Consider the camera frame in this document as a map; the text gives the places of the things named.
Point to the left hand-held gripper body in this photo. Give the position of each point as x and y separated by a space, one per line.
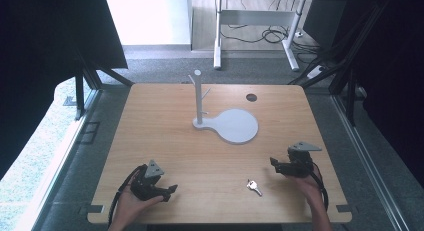
146 187

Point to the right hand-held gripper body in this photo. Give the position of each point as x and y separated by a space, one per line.
298 167

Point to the person's right hand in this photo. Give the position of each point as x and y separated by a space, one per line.
311 187

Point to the person's left hand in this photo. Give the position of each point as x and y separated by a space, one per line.
128 206

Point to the silver key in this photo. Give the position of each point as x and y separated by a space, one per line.
254 187

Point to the white key stand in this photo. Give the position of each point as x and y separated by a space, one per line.
235 126

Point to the white power strip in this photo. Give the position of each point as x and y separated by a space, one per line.
316 71

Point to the black curtain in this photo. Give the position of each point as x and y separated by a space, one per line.
393 74
50 41

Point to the aluminium rail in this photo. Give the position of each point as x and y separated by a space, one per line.
370 164

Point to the black metal frame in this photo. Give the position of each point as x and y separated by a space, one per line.
346 71
87 78

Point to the white desk frame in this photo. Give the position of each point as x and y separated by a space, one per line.
256 17

